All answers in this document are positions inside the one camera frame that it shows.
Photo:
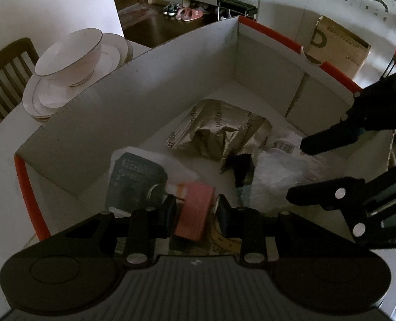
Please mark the red cardboard box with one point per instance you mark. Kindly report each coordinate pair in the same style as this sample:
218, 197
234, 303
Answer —
117, 113

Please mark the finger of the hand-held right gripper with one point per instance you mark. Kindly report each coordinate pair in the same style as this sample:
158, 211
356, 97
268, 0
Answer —
321, 194
331, 138

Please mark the white porcelain bowl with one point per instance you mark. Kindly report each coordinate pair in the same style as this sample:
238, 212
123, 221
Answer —
69, 57

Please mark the grey sneakers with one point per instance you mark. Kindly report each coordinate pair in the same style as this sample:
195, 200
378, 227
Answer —
171, 8

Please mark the white plastic bag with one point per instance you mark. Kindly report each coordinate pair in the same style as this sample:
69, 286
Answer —
281, 174

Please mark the small black object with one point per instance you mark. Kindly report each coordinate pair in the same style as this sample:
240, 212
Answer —
243, 169

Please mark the pink slippers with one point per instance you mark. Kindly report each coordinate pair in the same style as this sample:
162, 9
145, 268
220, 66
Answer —
192, 13

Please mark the white printed packet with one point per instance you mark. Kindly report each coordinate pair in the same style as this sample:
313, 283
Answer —
284, 143

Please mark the stack of white plates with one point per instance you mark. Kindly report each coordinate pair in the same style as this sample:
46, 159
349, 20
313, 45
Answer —
47, 102

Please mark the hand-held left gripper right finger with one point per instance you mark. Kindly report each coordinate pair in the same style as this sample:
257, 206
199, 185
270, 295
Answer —
222, 213

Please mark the brown wooden chair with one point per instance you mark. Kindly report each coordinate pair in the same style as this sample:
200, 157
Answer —
4, 77

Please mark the pink sponge block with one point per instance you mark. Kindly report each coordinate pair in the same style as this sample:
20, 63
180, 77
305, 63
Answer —
194, 207

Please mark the dark printed packet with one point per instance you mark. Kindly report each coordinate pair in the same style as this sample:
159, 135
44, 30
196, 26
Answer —
134, 177

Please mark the black shoe rack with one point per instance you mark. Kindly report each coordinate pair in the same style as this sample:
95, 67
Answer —
236, 4

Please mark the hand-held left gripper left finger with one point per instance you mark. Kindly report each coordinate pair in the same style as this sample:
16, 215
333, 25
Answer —
169, 213

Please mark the large brown cardboard box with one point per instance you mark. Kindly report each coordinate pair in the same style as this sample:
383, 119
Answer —
340, 48

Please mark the yellow patterned packet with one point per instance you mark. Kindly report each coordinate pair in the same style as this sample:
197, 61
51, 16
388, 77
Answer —
219, 242

